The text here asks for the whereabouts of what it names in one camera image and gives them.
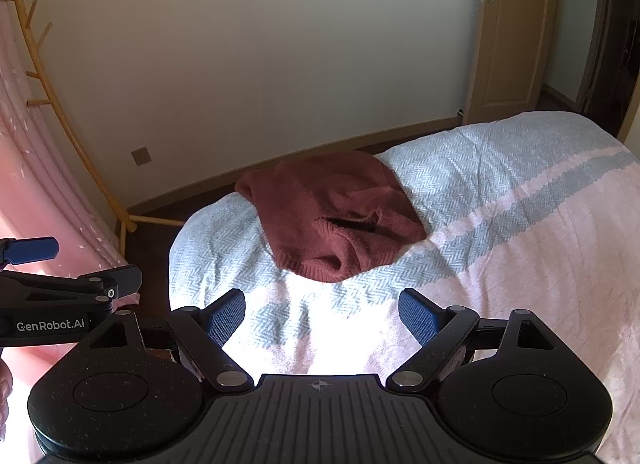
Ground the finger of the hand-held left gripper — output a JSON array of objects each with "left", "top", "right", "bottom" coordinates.
[
  {"left": 75, "top": 265, "right": 144, "bottom": 299},
  {"left": 0, "top": 237, "right": 60, "bottom": 269}
]

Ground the pink curtain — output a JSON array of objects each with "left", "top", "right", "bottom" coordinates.
[{"left": 0, "top": 0, "right": 142, "bottom": 445}]

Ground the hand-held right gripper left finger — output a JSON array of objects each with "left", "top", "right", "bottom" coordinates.
[{"left": 75, "top": 289, "right": 255, "bottom": 393}]

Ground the reddish brown knit sweater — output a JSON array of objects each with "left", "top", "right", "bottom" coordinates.
[{"left": 234, "top": 150, "right": 429, "bottom": 284}]

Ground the bed with pink blue blanket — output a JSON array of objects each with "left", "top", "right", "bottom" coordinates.
[{"left": 167, "top": 111, "right": 640, "bottom": 464}]

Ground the light wooden door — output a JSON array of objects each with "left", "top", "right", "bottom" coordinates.
[{"left": 462, "top": 0, "right": 562, "bottom": 121}]

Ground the person's left hand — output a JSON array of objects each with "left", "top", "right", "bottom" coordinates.
[{"left": 0, "top": 356, "right": 13, "bottom": 442}]

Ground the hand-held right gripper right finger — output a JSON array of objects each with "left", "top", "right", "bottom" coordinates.
[{"left": 387, "top": 288, "right": 569, "bottom": 393}]

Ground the dark wooden door frame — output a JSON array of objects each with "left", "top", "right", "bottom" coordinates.
[{"left": 575, "top": 0, "right": 640, "bottom": 141}]

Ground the wooden coat rack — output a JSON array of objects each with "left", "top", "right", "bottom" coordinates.
[{"left": 2, "top": 0, "right": 187, "bottom": 233}]

